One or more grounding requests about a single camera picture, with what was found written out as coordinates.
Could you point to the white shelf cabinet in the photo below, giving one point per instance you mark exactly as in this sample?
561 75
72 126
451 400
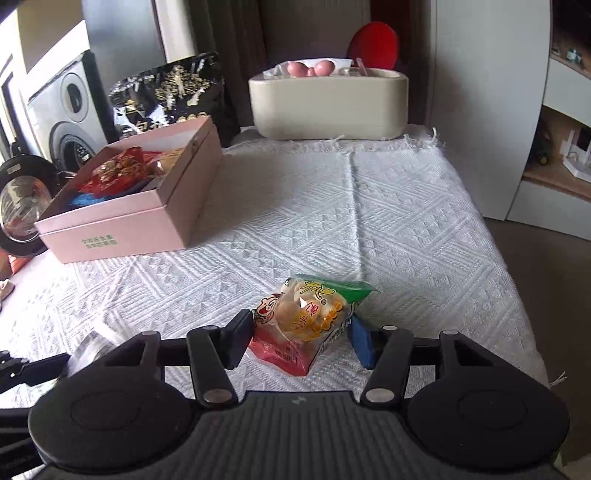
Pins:
485 115

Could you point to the pink plastic toy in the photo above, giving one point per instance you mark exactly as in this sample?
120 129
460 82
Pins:
318 68

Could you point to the orange object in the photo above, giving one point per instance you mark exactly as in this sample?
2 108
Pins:
14 265

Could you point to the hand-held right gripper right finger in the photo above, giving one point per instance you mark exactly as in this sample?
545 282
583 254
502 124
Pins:
362 344

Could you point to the black snack bag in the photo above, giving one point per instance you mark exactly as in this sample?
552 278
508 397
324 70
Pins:
184 87

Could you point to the red green rice cracker packet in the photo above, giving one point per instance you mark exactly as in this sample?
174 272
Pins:
300 323

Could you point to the white woven tablecloth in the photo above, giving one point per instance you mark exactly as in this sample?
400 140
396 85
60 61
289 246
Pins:
323 207

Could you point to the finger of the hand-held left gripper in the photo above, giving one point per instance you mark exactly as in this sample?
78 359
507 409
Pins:
37 371

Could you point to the round washing machine door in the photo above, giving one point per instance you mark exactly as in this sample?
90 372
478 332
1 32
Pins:
25 207

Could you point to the red snack packet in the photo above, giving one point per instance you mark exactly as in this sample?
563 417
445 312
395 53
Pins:
111 173

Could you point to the cream oval container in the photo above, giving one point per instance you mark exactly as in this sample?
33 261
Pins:
323 106

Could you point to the white router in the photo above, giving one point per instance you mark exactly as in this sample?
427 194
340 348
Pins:
579 166

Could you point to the pink cardboard box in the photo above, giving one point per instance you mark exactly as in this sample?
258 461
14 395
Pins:
138 230

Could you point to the blue snack packet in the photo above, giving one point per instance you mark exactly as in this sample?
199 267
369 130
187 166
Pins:
92 201

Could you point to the white tissue paper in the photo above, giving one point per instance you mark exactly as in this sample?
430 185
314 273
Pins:
344 68

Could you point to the grey curtain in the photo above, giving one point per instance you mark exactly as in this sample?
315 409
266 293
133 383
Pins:
240 27

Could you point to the pale pink stick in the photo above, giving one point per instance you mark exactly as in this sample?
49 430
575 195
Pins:
362 67

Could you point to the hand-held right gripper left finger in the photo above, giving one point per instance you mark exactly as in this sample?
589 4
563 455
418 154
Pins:
240 339

